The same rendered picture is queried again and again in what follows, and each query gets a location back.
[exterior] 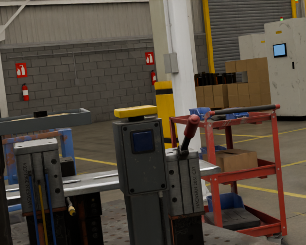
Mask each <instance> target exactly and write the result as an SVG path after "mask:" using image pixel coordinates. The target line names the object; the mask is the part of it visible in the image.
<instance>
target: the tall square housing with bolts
mask: <svg viewBox="0 0 306 245"><path fill-rule="evenodd" d="M58 149H59V146H58V142H57V139H55V138H51V139H43V140H33V141H25V142H18V143H16V144H15V146H14V155H15V160H16V167H17V177H18V185H19V192H20V200H21V207H22V217H25V216H26V221H27V228H28V235H29V242H30V245H68V243H67V235H66V227H65V220H64V212H63V211H64V210H67V207H66V204H65V197H64V189H63V181H62V173H61V165H60V157H59V150H58Z"/></svg>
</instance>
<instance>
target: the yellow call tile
mask: <svg viewBox="0 0 306 245"><path fill-rule="evenodd" d="M157 113H158V110H157V107H156V106H152V105H144V106H136V107H128V108H120V109H115V110H114V115H115V116H116V117H119V118H128V121H129V122H132V121H140V120H144V115H152V114H157Z"/></svg>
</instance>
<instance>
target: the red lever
mask: <svg viewBox="0 0 306 245"><path fill-rule="evenodd" d="M199 123H200V117H199V116H198V115H195V114H192V115H190V116H189V118H188V121H187V124H186V127H185V130H184V135H185V137H184V140H183V143H182V145H178V147H177V150H176V153H177V156H178V159H179V160H180V159H187V157H188V155H189V150H188V146H189V143H190V140H191V139H192V138H193V137H194V136H195V133H196V131H197V128H198V125H199Z"/></svg>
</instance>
